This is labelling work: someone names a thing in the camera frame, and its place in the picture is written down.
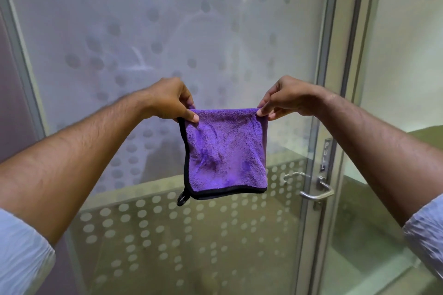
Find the person's right hand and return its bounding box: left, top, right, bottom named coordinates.
left=256, top=75, right=329, bottom=122

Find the person's left hand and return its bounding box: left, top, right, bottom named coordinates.
left=141, top=77, right=200, bottom=123

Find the purple microfiber cloth black trim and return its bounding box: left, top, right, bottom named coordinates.
left=177, top=107, right=269, bottom=207

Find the person's right forearm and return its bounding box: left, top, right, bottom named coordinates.
left=317, top=87, right=443, bottom=227

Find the person's left forearm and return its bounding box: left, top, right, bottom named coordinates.
left=0, top=90, right=153, bottom=247

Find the frosted dotted glass door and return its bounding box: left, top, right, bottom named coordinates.
left=0, top=0, right=347, bottom=295

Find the black door sign plate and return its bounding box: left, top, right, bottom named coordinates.
left=319, top=138, right=333, bottom=174

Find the white right shirt sleeve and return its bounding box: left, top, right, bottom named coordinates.
left=402, top=193, right=443, bottom=281

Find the white shirt sleeve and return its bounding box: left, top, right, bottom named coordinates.
left=402, top=193, right=443, bottom=281
left=0, top=208, right=57, bottom=295

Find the white left shirt sleeve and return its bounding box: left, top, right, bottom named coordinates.
left=0, top=208, right=57, bottom=295

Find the silver door lever handle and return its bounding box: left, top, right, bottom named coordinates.
left=283, top=172, right=335, bottom=201

